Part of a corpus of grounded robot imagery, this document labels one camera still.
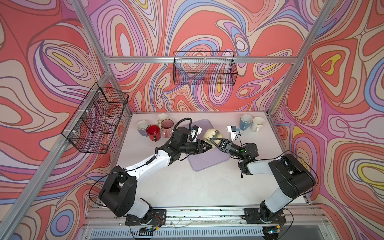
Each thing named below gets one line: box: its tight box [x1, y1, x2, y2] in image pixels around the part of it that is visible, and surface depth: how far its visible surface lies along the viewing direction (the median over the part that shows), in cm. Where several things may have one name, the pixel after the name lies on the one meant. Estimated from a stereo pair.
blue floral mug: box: [239, 114, 253, 131], surface depth 104 cm
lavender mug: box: [136, 120, 149, 137], surface depth 104 cm
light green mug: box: [156, 113, 169, 128], surface depth 107 cm
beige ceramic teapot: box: [203, 128, 223, 148], surface depth 77 cm
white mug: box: [250, 116, 266, 133], surface depth 103 cm
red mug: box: [146, 124, 162, 142], surface depth 103 cm
